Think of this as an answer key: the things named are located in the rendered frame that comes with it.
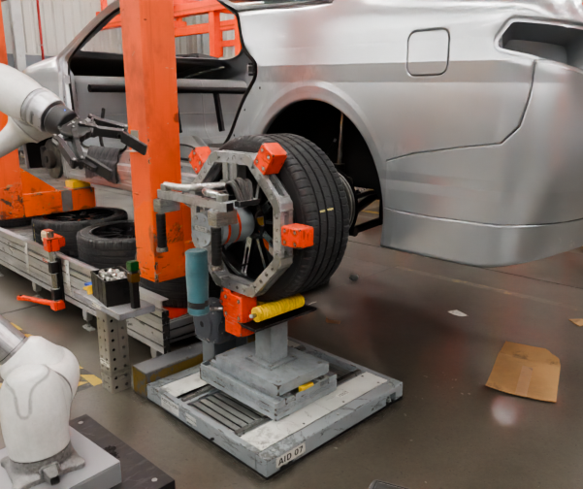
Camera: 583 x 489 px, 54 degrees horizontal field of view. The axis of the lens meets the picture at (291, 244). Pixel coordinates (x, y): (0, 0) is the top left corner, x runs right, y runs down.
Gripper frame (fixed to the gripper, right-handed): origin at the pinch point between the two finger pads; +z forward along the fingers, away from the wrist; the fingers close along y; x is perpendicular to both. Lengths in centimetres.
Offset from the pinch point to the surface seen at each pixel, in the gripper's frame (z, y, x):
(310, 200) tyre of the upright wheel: 36, -66, -32
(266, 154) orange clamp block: 15, -65, -25
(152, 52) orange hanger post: -52, -98, -33
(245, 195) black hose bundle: 17, -52, -34
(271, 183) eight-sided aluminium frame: 22, -63, -32
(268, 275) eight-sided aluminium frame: 36, -50, -59
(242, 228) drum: 19, -59, -55
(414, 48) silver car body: 40, -108, 16
